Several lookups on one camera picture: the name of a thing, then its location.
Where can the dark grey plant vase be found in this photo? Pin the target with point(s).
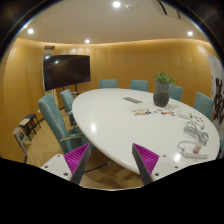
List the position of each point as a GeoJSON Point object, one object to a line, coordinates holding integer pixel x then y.
{"type": "Point", "coordinates": [161, 94]}

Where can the dark stool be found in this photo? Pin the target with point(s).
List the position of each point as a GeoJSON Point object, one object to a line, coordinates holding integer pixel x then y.
{"type": "Point", "coordinates": [33, 119]}

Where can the teal chair right side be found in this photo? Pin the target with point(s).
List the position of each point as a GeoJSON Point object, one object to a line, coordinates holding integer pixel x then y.
{"type": "Point", "coordinates": [203, 104]}

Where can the green potted plant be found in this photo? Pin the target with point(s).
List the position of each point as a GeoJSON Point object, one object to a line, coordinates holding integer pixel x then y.
{"type": "Point", "coordinates": [163, 78]}

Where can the white step stool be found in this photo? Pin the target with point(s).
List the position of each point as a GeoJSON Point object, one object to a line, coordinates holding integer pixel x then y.
{"type": "Point", "coordinates": [22, 139]}

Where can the teal chair far right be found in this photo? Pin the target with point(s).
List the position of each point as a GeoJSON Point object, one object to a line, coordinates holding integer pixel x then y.
{"type": "Point", "coordinates": [175, 92]}

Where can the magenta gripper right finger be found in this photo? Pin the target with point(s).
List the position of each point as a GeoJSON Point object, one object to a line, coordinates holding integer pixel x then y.
{"type": "Point", "coordinates": [146, 161]}

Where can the teal chair front left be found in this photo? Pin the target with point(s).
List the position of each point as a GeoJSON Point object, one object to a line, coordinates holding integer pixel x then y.
{"type": "Point", "coordinates": [67, 139]}

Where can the white oval conference table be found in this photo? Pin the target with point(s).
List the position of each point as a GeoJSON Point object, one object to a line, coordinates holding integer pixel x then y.
{"type": "Point", "coordinates": [108, 122]}

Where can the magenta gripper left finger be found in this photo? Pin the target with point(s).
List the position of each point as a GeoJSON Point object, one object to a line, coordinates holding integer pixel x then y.
{"type": "Point", "coordinates": [77, 160]}

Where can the teal chair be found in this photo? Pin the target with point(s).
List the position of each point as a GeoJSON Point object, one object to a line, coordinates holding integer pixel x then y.
{"type": "Point", "coordinates": [140, 85]}
{"type": "Point", "coordinates": [203, 104]}
{"type": "Point", "coordinates": [67, 139]}
{"type": "Point", "coordinates": [175, 92]}
{"type": "Point", "coordinates": [107, 83]}
{"type": "Point", "coordinates": [67, 99]}

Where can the pink charger plug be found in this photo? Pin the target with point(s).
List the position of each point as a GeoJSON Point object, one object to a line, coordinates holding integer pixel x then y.
{"type": "Point", "coordinates": [197, 148]}

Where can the teal chair far left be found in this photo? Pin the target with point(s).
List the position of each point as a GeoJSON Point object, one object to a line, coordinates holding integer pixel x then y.
{"type": "Point", "coordinates": [107, 83]}

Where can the black wall television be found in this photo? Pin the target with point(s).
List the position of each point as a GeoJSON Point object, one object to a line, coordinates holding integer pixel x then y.
{"type": "Point", "coordinates": [64, 70]}

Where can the beige top stool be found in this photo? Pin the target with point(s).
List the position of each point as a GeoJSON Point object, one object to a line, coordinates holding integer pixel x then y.
{"type": "Point", "coordinates": [25, 125]}

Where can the small colourful items pile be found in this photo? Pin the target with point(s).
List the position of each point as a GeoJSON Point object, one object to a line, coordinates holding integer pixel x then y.
{"type": "Point", "coordinates": [147, 111]}

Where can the white poster banner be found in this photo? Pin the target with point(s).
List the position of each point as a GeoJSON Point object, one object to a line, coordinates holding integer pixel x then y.
{"type": "Point", "coordinates": [217, 93]}

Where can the white power strip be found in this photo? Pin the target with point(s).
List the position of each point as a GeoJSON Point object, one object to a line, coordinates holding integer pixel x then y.
{"type": "Point", "coordinates": [200, 154]}

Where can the teal chair far middle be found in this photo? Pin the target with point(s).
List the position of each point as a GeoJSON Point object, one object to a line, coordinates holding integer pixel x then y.
{"type": "Point", "coordinates": [140, 85]}

